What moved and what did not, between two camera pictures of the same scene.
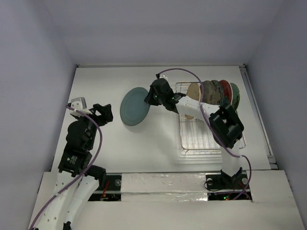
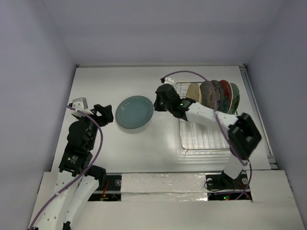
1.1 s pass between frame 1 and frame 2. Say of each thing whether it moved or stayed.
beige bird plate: stayed
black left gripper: stayed
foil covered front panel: stayed
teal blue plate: moved
